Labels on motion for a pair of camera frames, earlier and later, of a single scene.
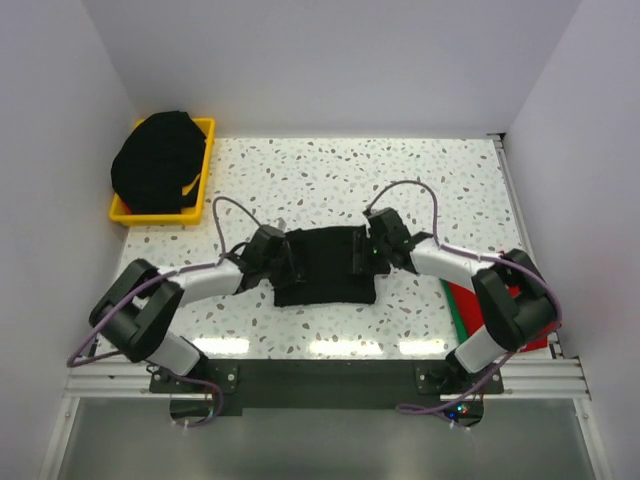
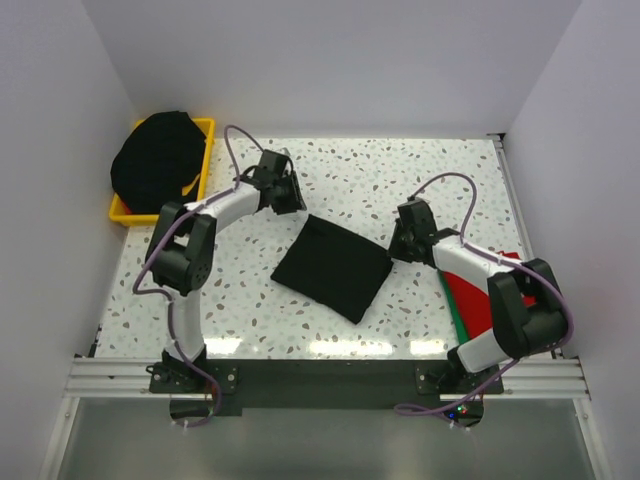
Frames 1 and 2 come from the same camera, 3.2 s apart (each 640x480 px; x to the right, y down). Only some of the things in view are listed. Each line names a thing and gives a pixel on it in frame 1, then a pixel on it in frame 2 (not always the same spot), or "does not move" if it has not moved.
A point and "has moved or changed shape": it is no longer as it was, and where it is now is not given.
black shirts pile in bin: [162, 155] does not move
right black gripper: [361, 250] -> [401, 245]
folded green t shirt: [460, 333] does not move
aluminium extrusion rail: [537, 379] does not move
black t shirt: [328, 265] has moved or changed shape
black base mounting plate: [195, 387] does not move
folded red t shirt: [470, 313] does not move
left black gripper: [288, 258] -> [292, 192]
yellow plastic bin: [191, 215] does not move
